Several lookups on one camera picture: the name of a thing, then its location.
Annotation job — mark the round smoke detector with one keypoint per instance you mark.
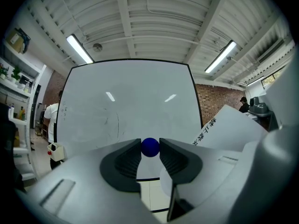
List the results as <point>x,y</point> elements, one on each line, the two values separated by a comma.
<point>97,47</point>

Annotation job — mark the beige marker holder box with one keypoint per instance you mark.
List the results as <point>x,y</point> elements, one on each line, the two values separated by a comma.
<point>56,152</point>

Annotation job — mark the white paper sheet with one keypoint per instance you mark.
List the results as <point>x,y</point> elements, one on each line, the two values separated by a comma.
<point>233,129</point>

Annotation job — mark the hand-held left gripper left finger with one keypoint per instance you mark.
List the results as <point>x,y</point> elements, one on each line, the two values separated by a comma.
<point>88,188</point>

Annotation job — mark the white shelf unit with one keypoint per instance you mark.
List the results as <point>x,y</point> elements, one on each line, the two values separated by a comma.
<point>21,97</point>

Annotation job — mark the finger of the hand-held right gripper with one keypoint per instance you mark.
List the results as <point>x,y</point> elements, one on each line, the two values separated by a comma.
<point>288,97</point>
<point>271,171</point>

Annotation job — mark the blue round magnet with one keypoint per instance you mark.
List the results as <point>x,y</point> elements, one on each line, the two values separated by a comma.
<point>150,147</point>

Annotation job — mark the long ceiling light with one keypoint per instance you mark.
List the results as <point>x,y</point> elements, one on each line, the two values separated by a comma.
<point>79,48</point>
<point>220,56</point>
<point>255,81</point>

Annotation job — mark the large white whiteboard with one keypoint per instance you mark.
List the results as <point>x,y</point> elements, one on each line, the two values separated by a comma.
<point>140,97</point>

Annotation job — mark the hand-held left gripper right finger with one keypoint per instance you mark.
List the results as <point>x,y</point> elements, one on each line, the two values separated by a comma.
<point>205,171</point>

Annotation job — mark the grey office machine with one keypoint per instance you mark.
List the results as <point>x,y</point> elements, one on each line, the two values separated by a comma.
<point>258,105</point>

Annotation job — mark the small potted plant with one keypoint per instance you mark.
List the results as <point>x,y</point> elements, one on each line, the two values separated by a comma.
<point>3,71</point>
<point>16,74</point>

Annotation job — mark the window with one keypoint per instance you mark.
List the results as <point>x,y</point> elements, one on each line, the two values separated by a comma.
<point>272,78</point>

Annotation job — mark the brown cardboard box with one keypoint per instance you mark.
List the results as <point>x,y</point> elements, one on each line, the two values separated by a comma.
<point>15,41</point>

